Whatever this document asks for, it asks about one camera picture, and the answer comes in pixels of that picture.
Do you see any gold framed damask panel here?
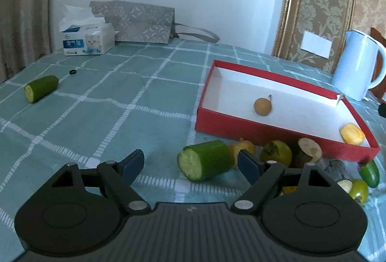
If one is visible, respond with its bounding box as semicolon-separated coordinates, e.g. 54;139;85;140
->
272;0;386;74

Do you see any grey patterned paper bag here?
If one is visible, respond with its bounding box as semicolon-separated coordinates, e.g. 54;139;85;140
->
90;1;220;44

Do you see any green mango piece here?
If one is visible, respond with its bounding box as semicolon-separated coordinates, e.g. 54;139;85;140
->
358;160;380;188

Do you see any yellow jackfruit piece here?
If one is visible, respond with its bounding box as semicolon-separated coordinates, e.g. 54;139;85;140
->
339;123;366;146

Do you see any wooden chair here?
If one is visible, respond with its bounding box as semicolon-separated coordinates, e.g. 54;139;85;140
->
370;28;386;100

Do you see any small green persimmon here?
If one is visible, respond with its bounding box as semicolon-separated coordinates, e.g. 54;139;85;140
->
349;179;369;206

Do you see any cucumber piece far left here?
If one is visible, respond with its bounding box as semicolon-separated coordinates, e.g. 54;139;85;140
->
24;75;59;104

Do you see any white electric kettle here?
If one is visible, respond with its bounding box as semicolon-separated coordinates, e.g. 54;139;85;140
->
332;29;385;101

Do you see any tissue pack with cat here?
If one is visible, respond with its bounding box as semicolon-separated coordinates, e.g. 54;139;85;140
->
58;5;117;56

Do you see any red shallow cardboard box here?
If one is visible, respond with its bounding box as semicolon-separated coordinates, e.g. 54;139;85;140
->
195;60;380;163

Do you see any brown longan with stem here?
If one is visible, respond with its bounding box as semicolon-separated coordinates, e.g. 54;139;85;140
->
254;95;272;116

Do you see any cucumber piece large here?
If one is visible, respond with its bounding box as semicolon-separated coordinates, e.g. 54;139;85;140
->
177;140;234;182

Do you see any cut pale eggplant slice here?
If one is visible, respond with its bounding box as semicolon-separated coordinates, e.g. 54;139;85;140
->
292;138;323;168

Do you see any white wall switch plate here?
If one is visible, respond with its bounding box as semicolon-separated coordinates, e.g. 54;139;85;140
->
300;31;332;59

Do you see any yellow fruit chunk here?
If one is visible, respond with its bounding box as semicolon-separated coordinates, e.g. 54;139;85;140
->
228;138;256;167

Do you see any green checked tablecloth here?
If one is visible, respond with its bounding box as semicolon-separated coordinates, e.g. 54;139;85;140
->
0;38;386;262

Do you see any beige patterned curtain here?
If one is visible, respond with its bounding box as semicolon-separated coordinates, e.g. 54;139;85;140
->
1;0;52;82

